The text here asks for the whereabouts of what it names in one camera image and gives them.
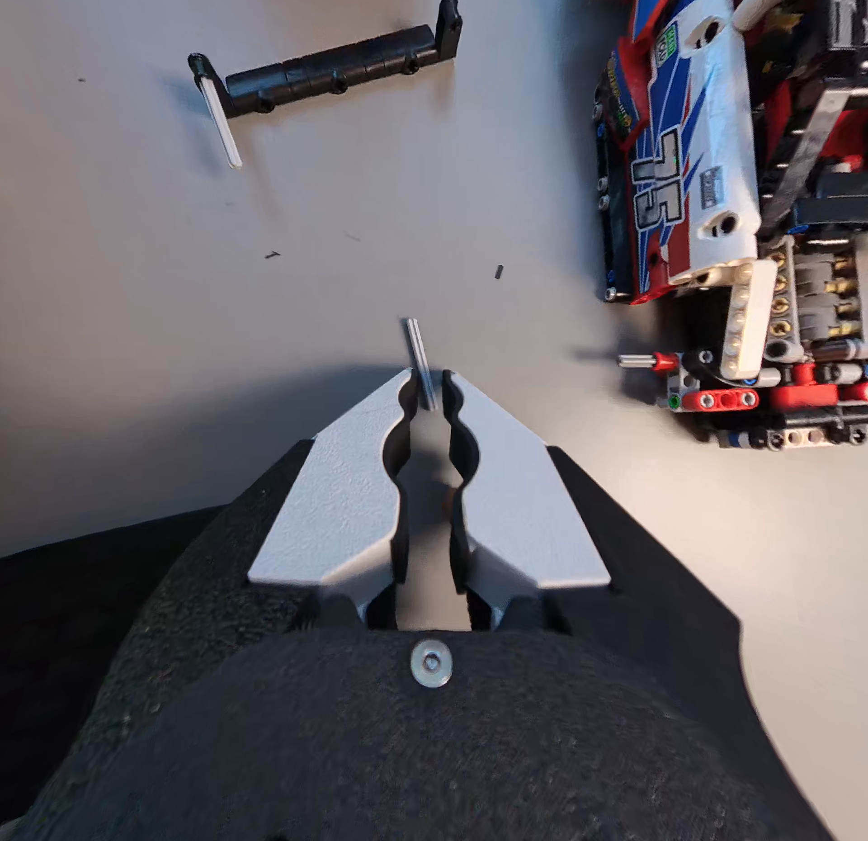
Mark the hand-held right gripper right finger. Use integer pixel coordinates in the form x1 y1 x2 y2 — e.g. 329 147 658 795
443 369 611 628

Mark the grey lego axle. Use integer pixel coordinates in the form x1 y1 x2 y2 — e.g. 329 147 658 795
401 317 440 413

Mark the red white lego race car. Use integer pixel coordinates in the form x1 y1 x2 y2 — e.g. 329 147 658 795
585 0 868 450

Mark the black lego beam assembly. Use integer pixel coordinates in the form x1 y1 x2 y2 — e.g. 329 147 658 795
188 0 463 170

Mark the black cloth pad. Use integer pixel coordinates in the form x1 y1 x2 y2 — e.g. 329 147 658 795
0 505 228 828

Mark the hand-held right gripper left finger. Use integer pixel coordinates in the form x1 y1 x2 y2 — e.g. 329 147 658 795
247 368 416 621

